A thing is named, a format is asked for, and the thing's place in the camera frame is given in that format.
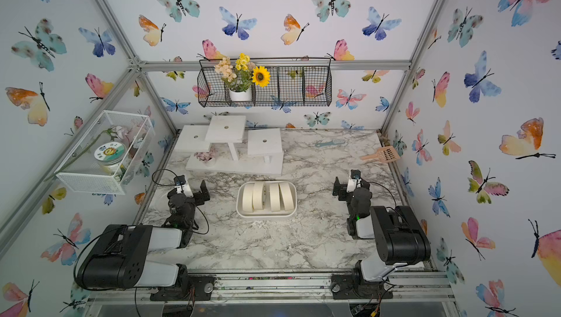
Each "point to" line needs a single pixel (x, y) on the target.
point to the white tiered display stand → (224, 145)
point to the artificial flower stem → (114, 132)
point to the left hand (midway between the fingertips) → (194, 181)
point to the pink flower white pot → (208, 158)
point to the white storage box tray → (256, 213)
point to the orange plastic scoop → (386, 154)
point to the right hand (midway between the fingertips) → (351, 176)
